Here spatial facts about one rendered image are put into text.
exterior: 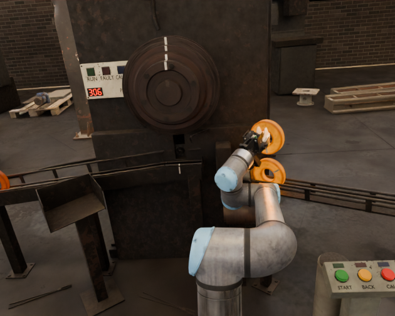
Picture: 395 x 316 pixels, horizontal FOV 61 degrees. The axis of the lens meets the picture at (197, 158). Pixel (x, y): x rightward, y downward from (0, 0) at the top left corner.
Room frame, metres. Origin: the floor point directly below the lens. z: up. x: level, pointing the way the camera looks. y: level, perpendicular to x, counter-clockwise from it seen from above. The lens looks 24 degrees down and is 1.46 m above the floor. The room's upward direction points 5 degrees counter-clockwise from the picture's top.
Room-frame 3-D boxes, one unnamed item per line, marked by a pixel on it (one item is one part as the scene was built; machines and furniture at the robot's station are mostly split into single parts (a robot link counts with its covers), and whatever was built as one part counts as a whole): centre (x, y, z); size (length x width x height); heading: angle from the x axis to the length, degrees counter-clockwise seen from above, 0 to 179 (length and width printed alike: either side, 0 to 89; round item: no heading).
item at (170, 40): (1.62, 0.10, 1.11); 0.47 x 0.06 x 0.47; 86
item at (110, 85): (1.75, 0.43, 1.15); 0.26 x 0.02 x 0.18; 86
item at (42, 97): (5.72, 2.53, 0.25); 0.40 x 0.24 x 0.22; 176
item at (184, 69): (1.52, 0.10, 1.11); 0.28 x 0.06 x 0.28; 86
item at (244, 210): (1.46, -0.22, 0.27); 0.22 x 0.13 x 0.53; 86
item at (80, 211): (1.41, 0.63, 0.36); 0.26 x 0.20 x 0.72; 121
